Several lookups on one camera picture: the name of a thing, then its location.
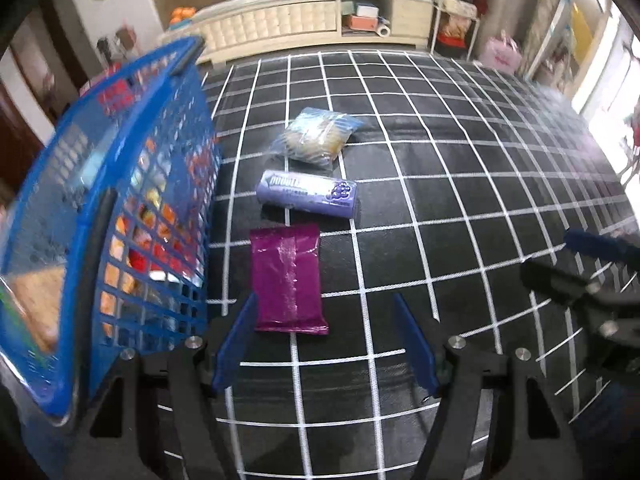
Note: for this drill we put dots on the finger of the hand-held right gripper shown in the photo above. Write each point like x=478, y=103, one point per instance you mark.
x=600, y=247
x=555, y=277

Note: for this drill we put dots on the purple foil snack packet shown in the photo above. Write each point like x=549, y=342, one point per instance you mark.
x=287, y=280

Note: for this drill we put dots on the black white checkered cloth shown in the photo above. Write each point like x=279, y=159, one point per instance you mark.
x=450, y=185

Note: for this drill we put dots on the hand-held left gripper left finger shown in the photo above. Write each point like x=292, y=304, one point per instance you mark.
x=235, y=345

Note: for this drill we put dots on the orange storage box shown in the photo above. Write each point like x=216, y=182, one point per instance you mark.
x=362, y=22

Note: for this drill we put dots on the large printed bag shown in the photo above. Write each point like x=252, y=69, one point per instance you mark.
x=455, y=27

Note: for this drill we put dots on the clear bag of cookies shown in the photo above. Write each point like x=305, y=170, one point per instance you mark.
x=315, y=132

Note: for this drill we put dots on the pink bag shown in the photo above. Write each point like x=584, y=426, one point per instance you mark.
x=500, y=55

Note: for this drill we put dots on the red cardboard box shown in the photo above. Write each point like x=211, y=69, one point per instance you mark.
x=115, y=97

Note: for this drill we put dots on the pile of oranges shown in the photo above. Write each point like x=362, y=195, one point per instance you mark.
x=181, y=15

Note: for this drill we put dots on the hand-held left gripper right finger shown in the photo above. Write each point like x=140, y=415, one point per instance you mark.
x=415, y=345

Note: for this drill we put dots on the white paper roll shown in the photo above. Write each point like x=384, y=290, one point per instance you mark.
x=384, y=30

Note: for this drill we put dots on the lavender cookie roll packet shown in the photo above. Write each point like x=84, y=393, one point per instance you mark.
x=300, y=192

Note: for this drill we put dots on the blue plastic mesh basket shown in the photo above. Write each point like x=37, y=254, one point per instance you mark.
x=200, y=110

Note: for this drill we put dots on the orange snack packet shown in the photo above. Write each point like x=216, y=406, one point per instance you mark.
x=150, y=255

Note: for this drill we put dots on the brown clear snack packet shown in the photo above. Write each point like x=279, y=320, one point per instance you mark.
x=37, y=305

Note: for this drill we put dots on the red and yellow snack packet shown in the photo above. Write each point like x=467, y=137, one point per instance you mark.
x=197, y=165

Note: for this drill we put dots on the white low cabinet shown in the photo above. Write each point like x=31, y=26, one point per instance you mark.
x=270, y=20

